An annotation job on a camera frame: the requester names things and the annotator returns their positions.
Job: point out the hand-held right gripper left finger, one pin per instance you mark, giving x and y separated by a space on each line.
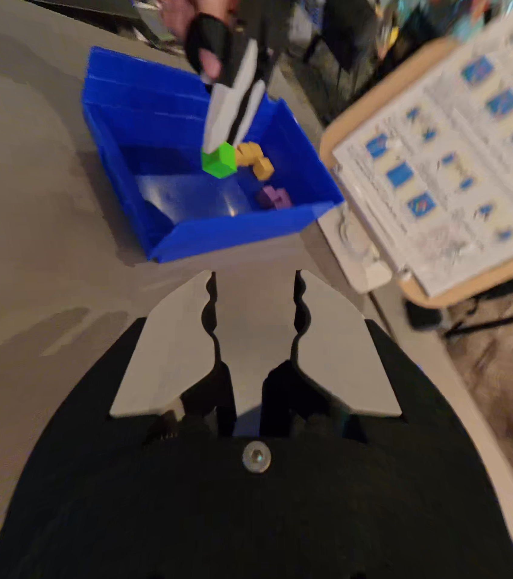
166 357

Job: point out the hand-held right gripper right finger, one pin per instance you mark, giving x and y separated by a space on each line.
343 357

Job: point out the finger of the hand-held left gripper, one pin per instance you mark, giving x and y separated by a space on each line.
225 113
254 101

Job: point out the green wooden cube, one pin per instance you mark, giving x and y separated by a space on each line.
219 164

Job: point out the blue plastic bin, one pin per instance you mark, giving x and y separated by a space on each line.
184 203

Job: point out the purple wooden cube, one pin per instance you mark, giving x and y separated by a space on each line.
268 195
284 199

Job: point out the grey desk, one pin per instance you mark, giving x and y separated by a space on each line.
35 225

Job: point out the person's left hand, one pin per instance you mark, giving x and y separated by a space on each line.
179 13

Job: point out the yellow wooden cube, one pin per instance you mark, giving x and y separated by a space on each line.
244 156
262 167
254 149

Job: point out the black power brick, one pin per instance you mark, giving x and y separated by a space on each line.
423 316

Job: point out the white board stand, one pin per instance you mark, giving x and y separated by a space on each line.
360 266

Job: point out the black office chair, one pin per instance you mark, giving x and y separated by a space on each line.
500 289
343 35

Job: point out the printed instruction sheet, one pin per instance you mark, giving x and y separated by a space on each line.
442 180

